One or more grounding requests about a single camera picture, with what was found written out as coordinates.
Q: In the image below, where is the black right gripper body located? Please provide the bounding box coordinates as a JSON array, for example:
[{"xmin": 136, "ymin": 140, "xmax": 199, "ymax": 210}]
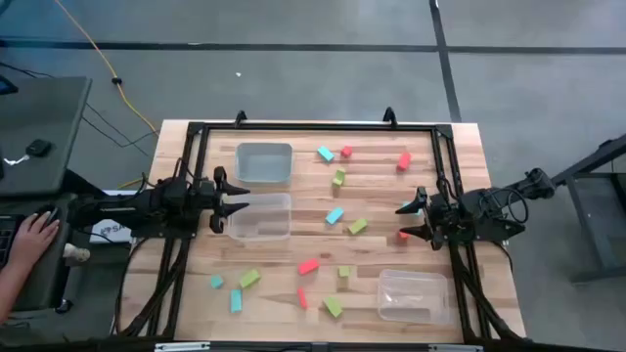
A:
[{"xmin": 415, "ymin": 186, "xmax": 445, "ymax": 252}]

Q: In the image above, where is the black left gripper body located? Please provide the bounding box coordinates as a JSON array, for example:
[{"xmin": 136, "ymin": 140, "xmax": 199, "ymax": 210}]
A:
[{"xmin": 209, "ymin": 165, "xmax": 230, "ymax": 235}]

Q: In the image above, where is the long green block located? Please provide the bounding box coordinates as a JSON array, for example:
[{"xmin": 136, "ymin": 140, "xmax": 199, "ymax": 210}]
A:
[{"xmin": 322, "ymin": 295, "xmax": 344, "ymax": 320}]

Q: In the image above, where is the person's forearm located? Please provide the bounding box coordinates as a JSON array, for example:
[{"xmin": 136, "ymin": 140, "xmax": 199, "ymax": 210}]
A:
[{"xmin": 0, "ymin": 261, "xmax": 30, "ymax": 325}]

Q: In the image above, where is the clear plastic bin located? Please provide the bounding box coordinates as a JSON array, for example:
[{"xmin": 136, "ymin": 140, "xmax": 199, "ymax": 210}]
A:
[
  {"xmin": 225, "ymin": 192, "xmax": 293, "ymax": 242},
  {"xmin": 377, "ymin": 268, "xmax": 451, "ymax": 328}
]

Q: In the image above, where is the grey translucent plastic bin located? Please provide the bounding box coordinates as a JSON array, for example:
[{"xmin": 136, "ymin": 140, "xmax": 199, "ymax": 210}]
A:
[{"xmin": 234, "ymin": 142, "xmax": 294, "ymax": 186}]

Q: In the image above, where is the white printed sign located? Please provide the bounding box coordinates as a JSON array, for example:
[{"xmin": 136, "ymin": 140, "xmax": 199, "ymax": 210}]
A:
[{"xmin": 90, "ymin": 218, "xmax": 134, "ymax": 244}]

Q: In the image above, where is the beige plastic fitting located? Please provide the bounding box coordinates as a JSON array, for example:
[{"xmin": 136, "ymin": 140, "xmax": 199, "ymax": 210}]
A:
[{"xmin": 63, "ymin": 242, "xmax": 92, "ymax": 264}]

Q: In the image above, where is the black computer mouse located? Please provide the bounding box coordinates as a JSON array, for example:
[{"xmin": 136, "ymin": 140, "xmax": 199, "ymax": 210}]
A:
[{"xmin": 36, "ymin": 204, "xmax": 63, "ymax": 231}]

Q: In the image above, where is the person's hand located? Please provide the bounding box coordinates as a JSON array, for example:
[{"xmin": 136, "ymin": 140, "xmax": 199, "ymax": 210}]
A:
[{"xmin": 8, "ymin": 210, "xmax": 61, "ymax": 270}]

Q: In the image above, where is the small black device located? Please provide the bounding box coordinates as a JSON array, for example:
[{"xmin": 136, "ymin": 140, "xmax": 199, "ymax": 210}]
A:
[{"xmin": 24, "ymin": 139, "xmax": 53, "ymax": 158}]

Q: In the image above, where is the dark grey desk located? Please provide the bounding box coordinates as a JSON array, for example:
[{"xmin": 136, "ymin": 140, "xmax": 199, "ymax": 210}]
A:
[{"xmin": 0, "ymin": 75, "xmax": 93, "ymax": 197}]

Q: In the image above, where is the black keyboard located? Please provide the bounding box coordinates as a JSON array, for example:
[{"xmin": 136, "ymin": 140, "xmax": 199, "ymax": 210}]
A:
[{"xmin": 0, "ymin": 214, "xmax": 24, "ymax": 269}]

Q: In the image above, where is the black screen device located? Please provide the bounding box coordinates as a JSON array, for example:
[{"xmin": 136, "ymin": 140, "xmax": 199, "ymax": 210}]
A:
[{"xmin": 0, "ymin": 72, "xmax": 20, "ymax": 97}]

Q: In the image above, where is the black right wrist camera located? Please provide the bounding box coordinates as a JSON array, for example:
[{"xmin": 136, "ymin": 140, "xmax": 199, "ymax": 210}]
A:
[{"xmin": 429, "ymin": 194, "xmax": 459, "ymax": 231}]

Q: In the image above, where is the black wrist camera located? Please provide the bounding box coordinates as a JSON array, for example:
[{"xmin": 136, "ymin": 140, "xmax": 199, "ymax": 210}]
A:
[
  {"xmin": 429, "ymin": 194, "xmax": 459, "ymax": 231},
  {"xmin": 195, "ymin": 181, "xmax": 217, "ymax": 212}
]

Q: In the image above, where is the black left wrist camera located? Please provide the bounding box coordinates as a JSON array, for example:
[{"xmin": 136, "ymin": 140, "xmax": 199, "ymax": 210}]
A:
[{"xmin": 195, "ymin": 181, "xmax": 217, "ymax": 212}]

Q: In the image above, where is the black aluminium table frame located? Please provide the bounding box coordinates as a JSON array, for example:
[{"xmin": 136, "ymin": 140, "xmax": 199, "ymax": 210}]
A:
[{"xmin": 114, "ymin": 120, "xmax": 527, "ymax": 343}]

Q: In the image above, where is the silver metal bracket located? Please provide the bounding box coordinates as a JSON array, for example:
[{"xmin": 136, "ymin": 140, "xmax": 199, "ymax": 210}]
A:
[
  {"xmin": 427, "ymin": 343, "xmax": 483, "ymax": 352},
  {"xmin": 154, "ymin": 341, "xmax": 211, "ymax": 352}
]

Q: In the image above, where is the black floor cable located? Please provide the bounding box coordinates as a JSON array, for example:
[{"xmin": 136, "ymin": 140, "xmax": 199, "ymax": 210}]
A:
[{"xmin": 0, "ymin": 61, "xmax": 160, "ymax": 157}]

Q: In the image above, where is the black side table frame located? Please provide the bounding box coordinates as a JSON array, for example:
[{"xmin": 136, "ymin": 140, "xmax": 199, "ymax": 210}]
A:
[{"xmin": 537, "ymin": 131, "xmax": 626, "ymax": 285}]

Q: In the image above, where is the yellow cable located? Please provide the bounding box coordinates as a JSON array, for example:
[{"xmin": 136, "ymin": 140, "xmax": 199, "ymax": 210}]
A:
[{"xmin": 52, "ymin": 0, "xmax": 160, "ymax": 138}]

